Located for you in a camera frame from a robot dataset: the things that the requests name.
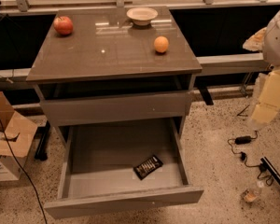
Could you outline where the red apple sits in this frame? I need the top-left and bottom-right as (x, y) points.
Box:
(53, 16), (74, 35)

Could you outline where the white ceramic bowl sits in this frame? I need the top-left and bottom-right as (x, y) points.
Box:
(127, 7), (158, 26)

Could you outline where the black rxbar chocolate bar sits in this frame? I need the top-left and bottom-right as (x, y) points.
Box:
(133, 155), (163, 180)

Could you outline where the closed grey top drawer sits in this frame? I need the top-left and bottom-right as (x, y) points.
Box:
(40, 91), (191, 126)

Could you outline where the small clear plastic cup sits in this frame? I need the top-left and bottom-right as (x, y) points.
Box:
(242, 180), (264, 203)

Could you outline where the orange fruit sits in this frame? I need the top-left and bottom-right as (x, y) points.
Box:
(154, 36), (169, 53)

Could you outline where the grey drawer cabinet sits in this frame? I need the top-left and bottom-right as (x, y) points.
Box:
(27, 7), (202, 141)

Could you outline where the black bar on floor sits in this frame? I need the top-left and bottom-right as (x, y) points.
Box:
(260, 157), (280, 186)

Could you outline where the metal window rail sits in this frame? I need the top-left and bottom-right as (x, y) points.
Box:
(0, 53), (269, 91)

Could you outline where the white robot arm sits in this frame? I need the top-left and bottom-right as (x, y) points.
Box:
(243, 10), (280, 131)

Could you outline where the open grey middle drawer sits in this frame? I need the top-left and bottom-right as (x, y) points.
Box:
(44, 119), (203, 218)

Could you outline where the black table leg stand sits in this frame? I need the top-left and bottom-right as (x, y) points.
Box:
(35, 121), (50, 161)

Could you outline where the black floor cable left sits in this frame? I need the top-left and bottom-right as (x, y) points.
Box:
(0, 103), (49, 224)

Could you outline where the brown cardboard box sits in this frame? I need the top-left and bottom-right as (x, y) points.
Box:
(0, 91), (37, 181)

